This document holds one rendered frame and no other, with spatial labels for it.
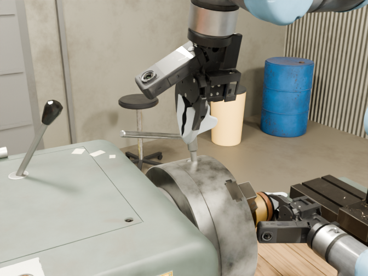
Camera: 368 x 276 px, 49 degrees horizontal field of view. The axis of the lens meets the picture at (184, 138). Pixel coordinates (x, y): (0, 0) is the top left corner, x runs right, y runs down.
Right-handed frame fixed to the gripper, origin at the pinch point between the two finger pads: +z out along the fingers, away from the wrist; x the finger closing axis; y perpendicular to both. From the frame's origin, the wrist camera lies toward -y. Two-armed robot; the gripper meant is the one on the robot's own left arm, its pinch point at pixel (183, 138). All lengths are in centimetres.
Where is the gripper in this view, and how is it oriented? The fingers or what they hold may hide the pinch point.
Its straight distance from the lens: 73.6
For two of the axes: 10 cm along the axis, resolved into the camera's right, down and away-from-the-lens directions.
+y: 8.8, -1.8, 4.4
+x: -4.6, -5.4, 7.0
